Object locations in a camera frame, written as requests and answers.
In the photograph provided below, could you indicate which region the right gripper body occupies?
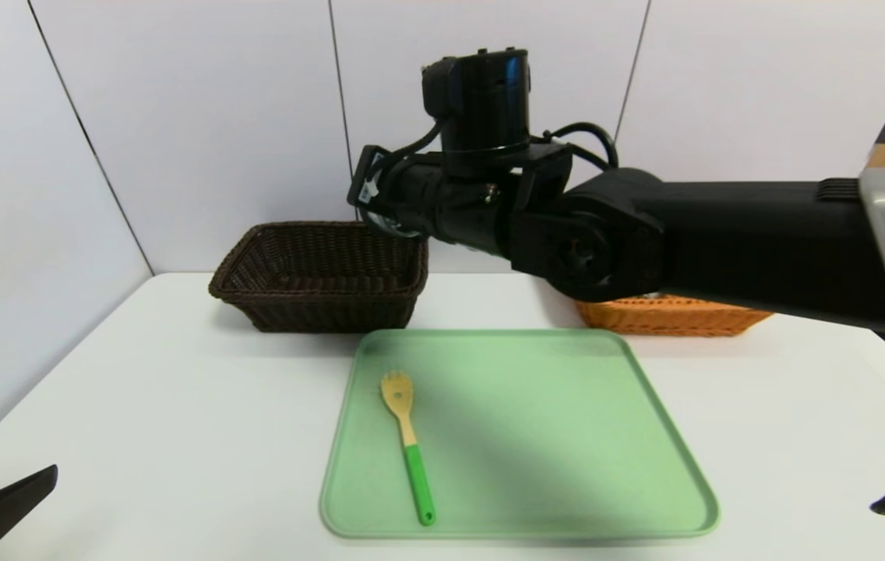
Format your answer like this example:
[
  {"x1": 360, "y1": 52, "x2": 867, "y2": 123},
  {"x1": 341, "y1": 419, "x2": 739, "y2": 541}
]
[{"x1": 347, "y1": 144, "x2": 443, "y2": 238}]

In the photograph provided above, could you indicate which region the glass cup black handle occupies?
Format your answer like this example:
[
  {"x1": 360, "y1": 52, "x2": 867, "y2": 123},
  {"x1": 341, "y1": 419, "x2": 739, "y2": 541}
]
[{"x1": 365, "y1": 206, "x2": 424, "y2": 239}]

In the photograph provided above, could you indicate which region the dark brown wicker basket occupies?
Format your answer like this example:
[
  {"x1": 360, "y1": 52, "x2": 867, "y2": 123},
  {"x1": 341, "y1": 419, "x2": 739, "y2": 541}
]
[{"x1": 209, "y1": 222, "x2": 429, "y2": 334}]

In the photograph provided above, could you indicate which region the orange wicker basket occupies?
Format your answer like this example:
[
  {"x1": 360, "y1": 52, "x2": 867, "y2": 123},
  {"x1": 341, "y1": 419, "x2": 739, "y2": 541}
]
[{"x1": 573, "y1": 295, "x2": 774, "y2": 337}]

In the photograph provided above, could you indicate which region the light green plastic tray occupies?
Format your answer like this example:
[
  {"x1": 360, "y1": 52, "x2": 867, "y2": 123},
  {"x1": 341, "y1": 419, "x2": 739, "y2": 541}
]
[{"x1": 319, "y1": 328, "x2": 720, "y2": 538}]

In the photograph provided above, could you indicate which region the short black right motor cable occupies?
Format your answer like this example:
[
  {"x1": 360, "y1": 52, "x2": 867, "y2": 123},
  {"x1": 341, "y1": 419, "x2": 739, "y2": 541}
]
[{"x1": 368, "y1": 117, "x2": 447, "y2": 205}]

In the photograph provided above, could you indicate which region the yellow pasta spoon green handle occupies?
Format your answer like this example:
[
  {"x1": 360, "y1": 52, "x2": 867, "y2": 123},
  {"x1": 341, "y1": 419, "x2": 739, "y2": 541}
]
[{"x1": 379, "y1": 371, "x2": 436, "y2": 525}]

